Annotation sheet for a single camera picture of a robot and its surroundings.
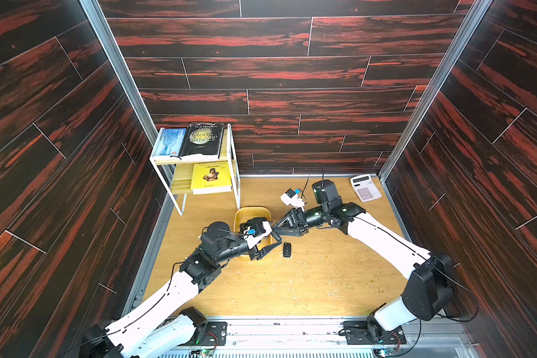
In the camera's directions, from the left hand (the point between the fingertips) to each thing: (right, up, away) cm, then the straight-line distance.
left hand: (274, 231), depth 68 cm
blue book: (-40, +33, +18) cm, 55 cm away
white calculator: (+49, +16, +47) cm, 70 cm away
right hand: (+1, 0, +4) cm, 4 cm away
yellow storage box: (-14, +3, +31) cm, 34 cm away
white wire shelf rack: (-57, +26, +47) cm, 78 cm away
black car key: (+6, -12, +25) cm, 28 cm away
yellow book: (-27, +19, +27) cm, 42 cm away
